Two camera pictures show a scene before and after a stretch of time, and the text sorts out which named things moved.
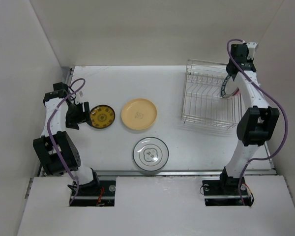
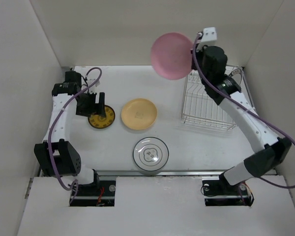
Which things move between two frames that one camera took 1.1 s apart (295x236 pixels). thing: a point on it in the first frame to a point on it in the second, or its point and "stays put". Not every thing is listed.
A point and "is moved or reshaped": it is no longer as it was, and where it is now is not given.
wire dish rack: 203,103 stays put
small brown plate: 102,116 stays put
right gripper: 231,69 to 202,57
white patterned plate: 151,154 stays put
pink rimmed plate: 236,92 is moved or reshaped
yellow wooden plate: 138,114 stays put
